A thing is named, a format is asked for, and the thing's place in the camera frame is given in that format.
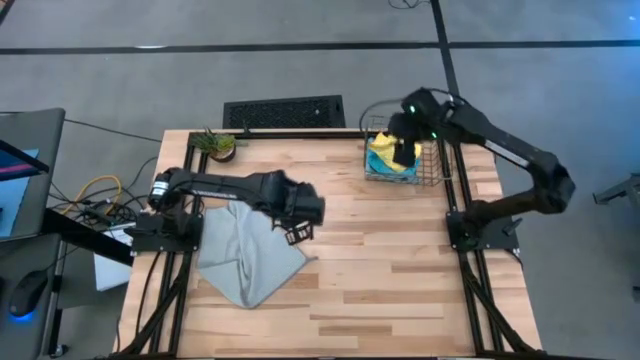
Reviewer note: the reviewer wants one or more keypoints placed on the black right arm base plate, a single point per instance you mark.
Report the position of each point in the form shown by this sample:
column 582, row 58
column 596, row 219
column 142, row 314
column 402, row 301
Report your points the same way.
column 500, row 235

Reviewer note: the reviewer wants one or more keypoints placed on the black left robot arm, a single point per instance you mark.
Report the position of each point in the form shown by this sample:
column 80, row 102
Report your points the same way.
column 225, row 187

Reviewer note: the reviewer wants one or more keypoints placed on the black metal desk beam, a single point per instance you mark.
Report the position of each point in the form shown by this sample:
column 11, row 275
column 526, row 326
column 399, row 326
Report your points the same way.
column 90, row 240

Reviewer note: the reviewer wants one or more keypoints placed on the black computer mouse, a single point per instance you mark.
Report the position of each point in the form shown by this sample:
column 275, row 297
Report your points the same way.
column 27, row 294

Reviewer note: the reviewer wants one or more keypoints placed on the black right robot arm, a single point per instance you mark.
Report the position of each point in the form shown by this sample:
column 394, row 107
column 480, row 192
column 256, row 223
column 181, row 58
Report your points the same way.
column 515, row 160

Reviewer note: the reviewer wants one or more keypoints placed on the grey microfiber towel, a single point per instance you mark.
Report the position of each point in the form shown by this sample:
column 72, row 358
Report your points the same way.
column 245, row 255

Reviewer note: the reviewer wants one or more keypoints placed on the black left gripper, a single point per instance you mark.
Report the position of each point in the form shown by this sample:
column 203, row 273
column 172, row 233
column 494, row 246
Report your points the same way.
column 300, row 205

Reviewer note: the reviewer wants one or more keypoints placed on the black power strip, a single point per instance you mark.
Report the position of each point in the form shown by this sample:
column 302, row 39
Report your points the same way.
column 102, row 215

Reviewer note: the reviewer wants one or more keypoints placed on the turquoise microfiber towel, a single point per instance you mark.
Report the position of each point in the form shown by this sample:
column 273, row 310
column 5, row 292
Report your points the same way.
column 380, row 170

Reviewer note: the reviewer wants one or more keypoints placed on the potted succulent plant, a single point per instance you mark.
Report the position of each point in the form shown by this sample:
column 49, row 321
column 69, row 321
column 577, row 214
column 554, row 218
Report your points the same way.
column 218, row 145

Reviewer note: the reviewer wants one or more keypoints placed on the grey side desk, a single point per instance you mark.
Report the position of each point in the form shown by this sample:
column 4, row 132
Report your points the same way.
column 30, row 125

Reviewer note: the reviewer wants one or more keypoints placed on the yellow microfiber towel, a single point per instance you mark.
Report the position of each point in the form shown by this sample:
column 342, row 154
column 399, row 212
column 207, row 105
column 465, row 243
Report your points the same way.
column 382, row 147

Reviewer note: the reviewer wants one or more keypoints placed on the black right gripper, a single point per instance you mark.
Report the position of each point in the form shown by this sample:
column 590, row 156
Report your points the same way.
column 420, row 115

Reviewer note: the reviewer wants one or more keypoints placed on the white box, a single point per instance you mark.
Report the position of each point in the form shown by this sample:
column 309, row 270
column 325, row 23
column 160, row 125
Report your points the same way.
column 112, row 270

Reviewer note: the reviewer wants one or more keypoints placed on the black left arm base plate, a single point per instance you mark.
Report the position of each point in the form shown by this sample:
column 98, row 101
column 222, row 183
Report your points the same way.
column 150, row 240

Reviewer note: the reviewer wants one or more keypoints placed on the monitor with lit screen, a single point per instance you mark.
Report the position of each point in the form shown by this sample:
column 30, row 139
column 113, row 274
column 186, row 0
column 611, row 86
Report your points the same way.
column 15, row 195

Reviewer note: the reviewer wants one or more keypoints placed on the black aluminium table frame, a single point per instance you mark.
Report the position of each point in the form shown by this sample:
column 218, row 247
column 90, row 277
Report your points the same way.
column 466, row 270

